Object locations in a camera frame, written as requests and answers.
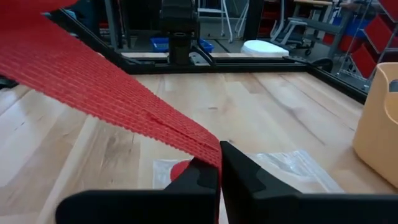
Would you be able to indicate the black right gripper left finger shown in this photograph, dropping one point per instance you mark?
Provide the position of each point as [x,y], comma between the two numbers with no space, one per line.
[140,208]

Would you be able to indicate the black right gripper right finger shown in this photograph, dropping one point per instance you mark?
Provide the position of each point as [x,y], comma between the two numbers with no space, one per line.
[280,208]

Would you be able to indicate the clear plastic zip bag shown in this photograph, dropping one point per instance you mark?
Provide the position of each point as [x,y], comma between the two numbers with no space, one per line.
[289,168]

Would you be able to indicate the red elastic bandage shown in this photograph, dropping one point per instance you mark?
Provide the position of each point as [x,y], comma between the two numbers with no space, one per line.
[77,77]

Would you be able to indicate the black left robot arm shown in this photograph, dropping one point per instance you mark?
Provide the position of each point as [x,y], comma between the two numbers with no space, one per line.
[180,18]

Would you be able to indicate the yellow plastic bin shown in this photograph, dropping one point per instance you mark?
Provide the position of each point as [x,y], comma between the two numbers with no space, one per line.
[373,124]

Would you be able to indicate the metal storage rack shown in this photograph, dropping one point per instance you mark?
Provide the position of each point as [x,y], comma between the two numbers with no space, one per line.
[345,65]

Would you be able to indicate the white trash can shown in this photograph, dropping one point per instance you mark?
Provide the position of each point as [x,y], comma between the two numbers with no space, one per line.
[264,48]

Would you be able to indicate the blue plastic crate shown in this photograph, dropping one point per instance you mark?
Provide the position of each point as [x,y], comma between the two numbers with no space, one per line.
[160,44]

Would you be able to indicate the red plastic bin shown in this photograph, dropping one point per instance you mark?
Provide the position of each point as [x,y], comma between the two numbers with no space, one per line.
[377,32]
[362,60]

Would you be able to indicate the white metal stool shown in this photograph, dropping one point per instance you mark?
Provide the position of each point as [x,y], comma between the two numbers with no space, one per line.
[224,18]

